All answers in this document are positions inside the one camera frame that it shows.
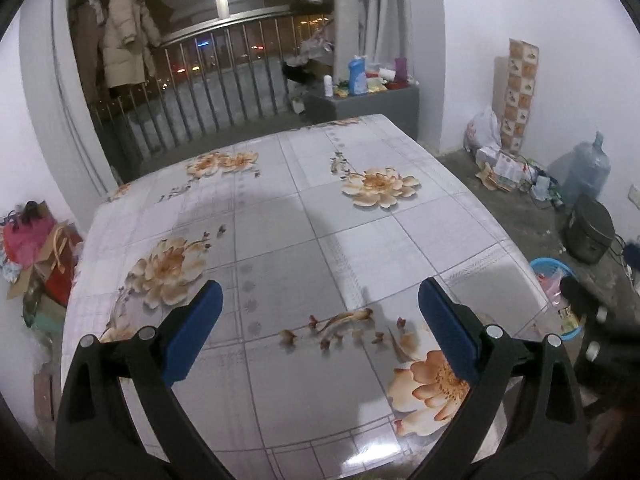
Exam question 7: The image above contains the pile of bags and papers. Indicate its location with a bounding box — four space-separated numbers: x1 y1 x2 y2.
475 146 531 192

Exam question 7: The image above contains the grey cabinet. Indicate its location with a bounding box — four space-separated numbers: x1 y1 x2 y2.
303 83 420 141

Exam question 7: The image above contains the red pink bag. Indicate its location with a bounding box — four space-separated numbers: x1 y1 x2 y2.
2 202 56 261

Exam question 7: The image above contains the brown coat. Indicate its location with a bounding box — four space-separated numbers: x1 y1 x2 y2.
72 0 106 103

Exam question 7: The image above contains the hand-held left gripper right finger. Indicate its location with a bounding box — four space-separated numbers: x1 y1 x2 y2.
415 276 588 480

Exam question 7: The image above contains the black bag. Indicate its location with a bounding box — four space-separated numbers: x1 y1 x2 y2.
280 60 321 83

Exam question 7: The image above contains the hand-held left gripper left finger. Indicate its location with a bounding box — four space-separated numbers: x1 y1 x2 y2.
55 280 236 480

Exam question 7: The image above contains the beige padded coat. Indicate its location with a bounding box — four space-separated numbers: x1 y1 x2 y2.
97 0 163 89

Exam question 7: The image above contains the blue water jug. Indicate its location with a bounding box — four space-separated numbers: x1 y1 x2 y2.
560 131 612 211

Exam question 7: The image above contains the dark rice cooker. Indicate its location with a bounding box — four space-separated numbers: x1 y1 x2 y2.
564 195 616 265

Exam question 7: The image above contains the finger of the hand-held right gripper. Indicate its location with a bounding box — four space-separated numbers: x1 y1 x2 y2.
572 327 640 411
559 275 613 328

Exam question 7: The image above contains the floral pattern table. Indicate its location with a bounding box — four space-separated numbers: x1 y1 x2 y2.
60 114 543 480

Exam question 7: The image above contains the blue plastic wastebasket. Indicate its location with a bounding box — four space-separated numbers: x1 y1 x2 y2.
529 257 585 343

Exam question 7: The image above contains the metal balcony railing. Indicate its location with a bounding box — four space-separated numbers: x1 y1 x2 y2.
90 7 336 158

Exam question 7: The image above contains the white plastic bag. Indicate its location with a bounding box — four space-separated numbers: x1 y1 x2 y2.
464 106 502 153

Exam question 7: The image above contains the blue detergent bottle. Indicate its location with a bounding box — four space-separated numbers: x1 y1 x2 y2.
347 55 370 97

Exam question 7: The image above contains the tall patterned box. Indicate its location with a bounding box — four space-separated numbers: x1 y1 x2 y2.
500 37 540 153

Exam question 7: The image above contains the grey curtain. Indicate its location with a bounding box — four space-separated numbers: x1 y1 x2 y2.
355 0 413 66

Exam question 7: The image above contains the crumpled translucent plastic bag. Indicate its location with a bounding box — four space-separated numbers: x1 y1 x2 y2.
299 20 336 61

